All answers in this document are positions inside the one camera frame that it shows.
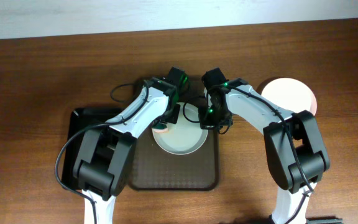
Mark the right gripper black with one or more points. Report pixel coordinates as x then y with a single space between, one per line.
209 121

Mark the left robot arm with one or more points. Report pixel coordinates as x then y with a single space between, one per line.
106 153

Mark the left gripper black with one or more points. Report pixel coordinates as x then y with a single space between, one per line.
169 117

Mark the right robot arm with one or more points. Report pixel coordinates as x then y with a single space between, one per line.
296 154

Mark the pale green plate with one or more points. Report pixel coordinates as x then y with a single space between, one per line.
181 138

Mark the black rectangular sponge tray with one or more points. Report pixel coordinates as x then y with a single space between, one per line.
79 119

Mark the pinkish white plate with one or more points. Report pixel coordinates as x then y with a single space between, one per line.
290 94

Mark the green and pink sponge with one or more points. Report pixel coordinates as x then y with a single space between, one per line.
160 128

